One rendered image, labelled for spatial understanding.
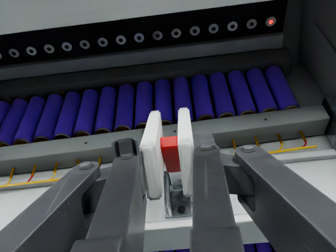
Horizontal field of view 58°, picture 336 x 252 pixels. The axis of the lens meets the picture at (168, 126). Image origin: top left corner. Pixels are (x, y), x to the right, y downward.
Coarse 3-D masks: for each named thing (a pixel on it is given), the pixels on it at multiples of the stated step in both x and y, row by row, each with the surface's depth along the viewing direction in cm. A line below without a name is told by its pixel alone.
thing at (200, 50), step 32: (320, 32) 31; (32, 64) 35; (64, 64) 35; (96, 64) 35; (128, 64) 35; (320, 64) 32; (320, 96) 32; (320, 160) 26; (0, 192) 28; (32, 192) 28; (0, 224) 26; (160, 224) 24
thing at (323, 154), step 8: (304, 152) 26; (312, 152) 26; (320, 152) 26; (328, 152) 26; (280, 160) 26; (288, 160) 26; (296, 160) 26; (304, 160) 26; (56, 176) 28; (0, 184) 28; (24, 184) 28; (32, 184) 28; (40, 184) 28; (48, 184) 28
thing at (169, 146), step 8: (168, 136) 18; (176, 136) 18; (160, 144) 18; (168, 144) 18; (176, 144) 18; (168, 152) 18; (176, 152) 18; (168, 160) 19; (176, 160) 19; (168, 168) 20; (176, 168) 20; (176, 176) 22; (176, 184) 23
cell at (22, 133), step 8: (32, 104) 33; (40, 104) 34; (32, 112) 32; (40, 112) 33; (24, 120) 31; (32, 120) 32; (24, 128) 31; (32, 128) 31; (16, 136) 30; (24, 136) 30; (32, 136) 31
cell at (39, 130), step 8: (48, 96) 34; (56, 96) 34; (48, 104) 33; (56, 104) 33; (48, 112) 32; (56, 112) 32; (40, 120) 31; (48, 120) 31; (56, 120) 32; (40, 128) 30; (48, 128) 31; (40, 136) 30; (48, 136) 30
